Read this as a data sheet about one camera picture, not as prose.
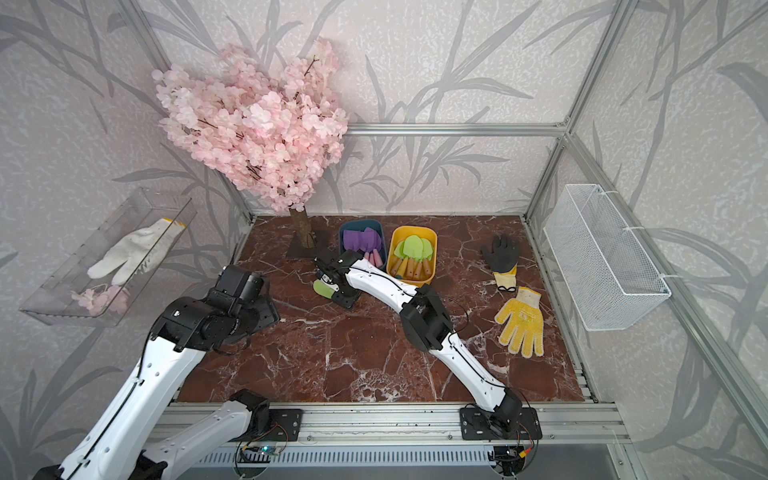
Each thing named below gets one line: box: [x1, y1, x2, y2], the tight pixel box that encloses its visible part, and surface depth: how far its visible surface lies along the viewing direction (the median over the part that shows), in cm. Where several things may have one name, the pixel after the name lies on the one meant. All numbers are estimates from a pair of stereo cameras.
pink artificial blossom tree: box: [152, 38, 349, 259], surface depth 73 cm
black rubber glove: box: [481, 235, 520, 273], surface depth 109 cm
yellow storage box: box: [386, 226, 438, 288], surface depth 109 cm
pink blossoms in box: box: [71, 286, 130, 316], surface depth 60 cm
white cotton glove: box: [87, 218, 187, 286], surface depth 68 cm
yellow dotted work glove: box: [494, 287, 545, 359], surface depth 93 cm
